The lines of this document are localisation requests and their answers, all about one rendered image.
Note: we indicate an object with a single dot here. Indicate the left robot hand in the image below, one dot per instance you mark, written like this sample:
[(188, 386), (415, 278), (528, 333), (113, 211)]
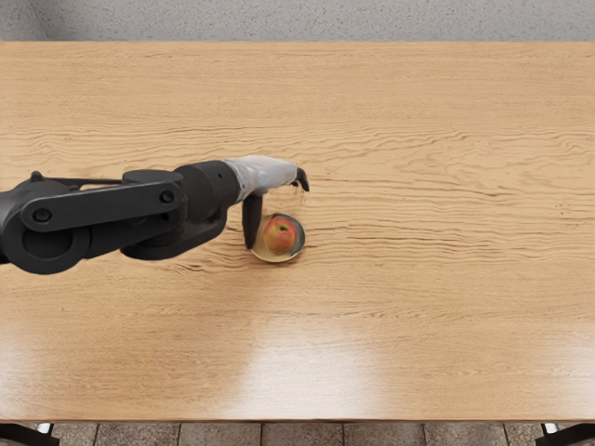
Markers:
[(265, 173)]

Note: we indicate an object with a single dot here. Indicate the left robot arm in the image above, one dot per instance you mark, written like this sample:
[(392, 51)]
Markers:
[(116, 209)]

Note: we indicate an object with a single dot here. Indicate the small round plate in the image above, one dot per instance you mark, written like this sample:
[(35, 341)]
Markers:
[(301, 239)]

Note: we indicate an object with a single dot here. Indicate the red yellow apple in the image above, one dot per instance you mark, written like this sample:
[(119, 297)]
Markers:
[(280, 234)]

